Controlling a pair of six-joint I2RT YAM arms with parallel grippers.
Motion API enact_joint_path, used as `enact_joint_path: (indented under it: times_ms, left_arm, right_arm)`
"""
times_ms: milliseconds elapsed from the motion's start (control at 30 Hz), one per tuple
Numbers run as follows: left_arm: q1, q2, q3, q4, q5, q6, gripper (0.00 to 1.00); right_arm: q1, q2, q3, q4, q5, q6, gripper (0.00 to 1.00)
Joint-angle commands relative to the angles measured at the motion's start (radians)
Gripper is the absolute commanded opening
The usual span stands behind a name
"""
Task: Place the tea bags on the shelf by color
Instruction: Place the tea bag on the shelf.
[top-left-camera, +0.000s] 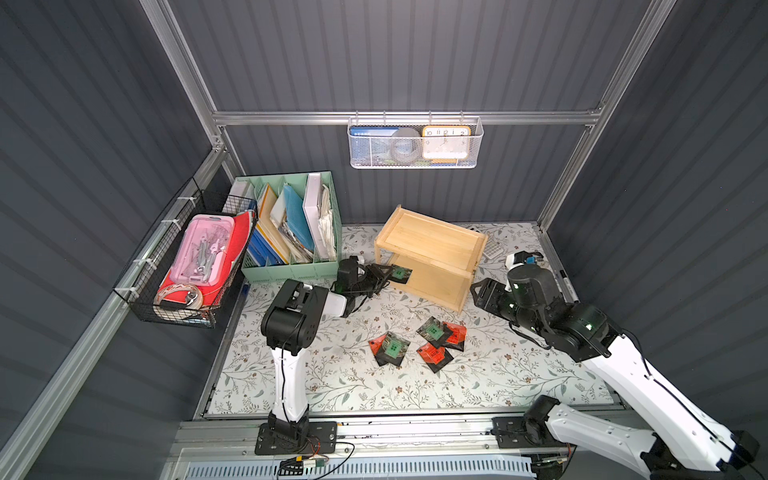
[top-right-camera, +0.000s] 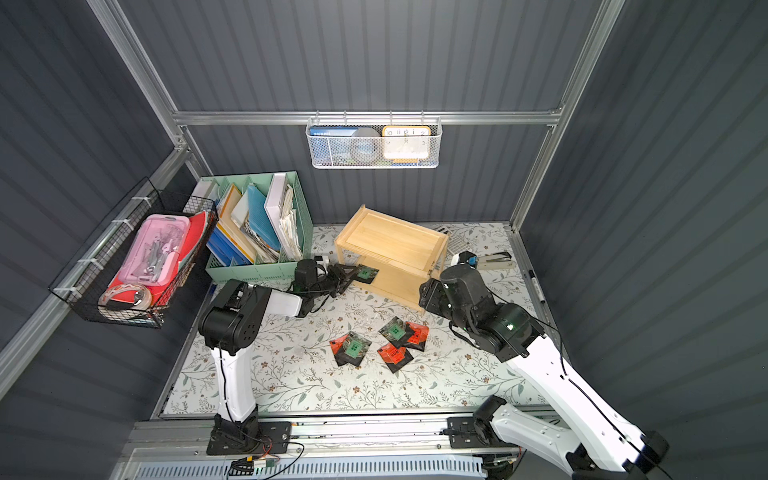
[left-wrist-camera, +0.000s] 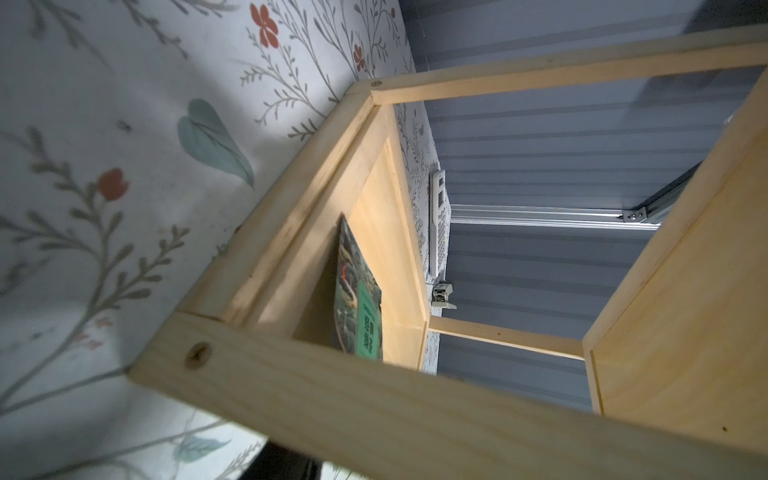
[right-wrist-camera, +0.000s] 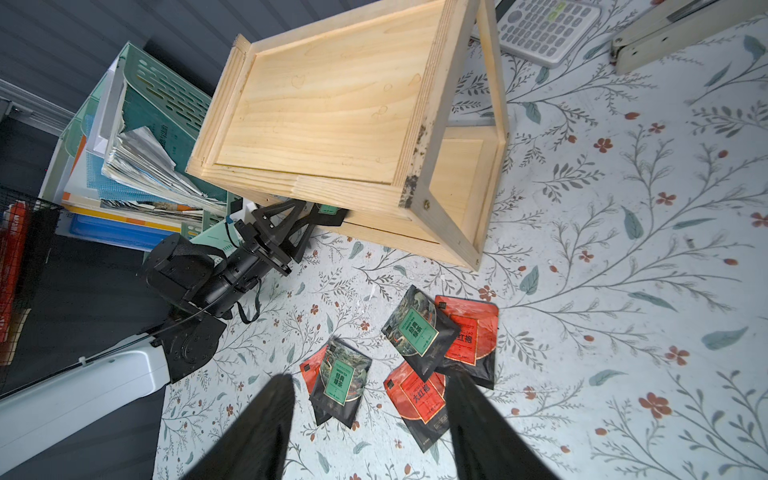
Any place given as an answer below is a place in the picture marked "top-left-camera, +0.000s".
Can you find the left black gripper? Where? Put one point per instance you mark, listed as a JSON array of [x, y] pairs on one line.
[[349, 278]]

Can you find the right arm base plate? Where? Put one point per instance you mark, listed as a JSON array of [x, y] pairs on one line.
[[517, 432]]

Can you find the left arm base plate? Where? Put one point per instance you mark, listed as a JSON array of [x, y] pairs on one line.
[[304, 438]]

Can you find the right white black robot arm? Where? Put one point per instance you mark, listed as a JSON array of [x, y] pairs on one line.
[[680, 440]]

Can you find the red tea bag bottom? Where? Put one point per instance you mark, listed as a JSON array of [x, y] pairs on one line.
[[436, 358]]

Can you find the grey tape roll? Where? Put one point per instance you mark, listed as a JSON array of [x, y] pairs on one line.
[[405, 146]]

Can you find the black wire basket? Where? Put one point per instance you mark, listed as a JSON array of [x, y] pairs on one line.
[[140, 290]]

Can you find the wooden two-tier shelf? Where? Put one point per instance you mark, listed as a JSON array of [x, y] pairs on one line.
[[442, 257]]

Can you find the white mesh wall basket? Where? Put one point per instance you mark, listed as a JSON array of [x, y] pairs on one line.
[[419, 122]]

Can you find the blue box in basket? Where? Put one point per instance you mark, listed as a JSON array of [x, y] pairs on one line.
[[370, 146]]

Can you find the white calculator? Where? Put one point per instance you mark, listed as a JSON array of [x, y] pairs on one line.
[[492, 249]]

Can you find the white binder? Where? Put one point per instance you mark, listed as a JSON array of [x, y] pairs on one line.
[[312, 209]]

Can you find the pink plastic tool case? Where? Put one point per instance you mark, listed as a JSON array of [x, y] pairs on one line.
[[199, 260]]

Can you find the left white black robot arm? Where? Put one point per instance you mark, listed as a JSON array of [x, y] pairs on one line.
[[292, 321]]

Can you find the clear tape roll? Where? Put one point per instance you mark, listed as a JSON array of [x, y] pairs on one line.
[[186, 295]]

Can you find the green tea bag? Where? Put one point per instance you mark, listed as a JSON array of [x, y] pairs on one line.
[[392, 349], [400, 275], [435, 332]]

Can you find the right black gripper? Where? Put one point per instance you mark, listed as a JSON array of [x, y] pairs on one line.
[[492, 295]]

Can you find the green file organizer box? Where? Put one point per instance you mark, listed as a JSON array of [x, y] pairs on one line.
[[272, 254]]

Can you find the red folder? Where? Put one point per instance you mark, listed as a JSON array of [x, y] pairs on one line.
[[213, 294]]

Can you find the teal folder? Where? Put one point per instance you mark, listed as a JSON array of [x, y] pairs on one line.
[[296, 220]]

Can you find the red tea bag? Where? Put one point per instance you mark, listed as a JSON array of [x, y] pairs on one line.
[[457, 336], [376, 344], [436, 358]]

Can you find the red tea bag right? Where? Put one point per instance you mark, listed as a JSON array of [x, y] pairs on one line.
[[457, 336]]

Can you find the red tea bag left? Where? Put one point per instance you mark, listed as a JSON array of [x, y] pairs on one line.
[[376, 344]]

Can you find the yellow white clock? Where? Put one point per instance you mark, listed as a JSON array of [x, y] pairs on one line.
[[446, 143]]

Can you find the black marker pen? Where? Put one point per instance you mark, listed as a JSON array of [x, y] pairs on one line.
[[568, 287]]

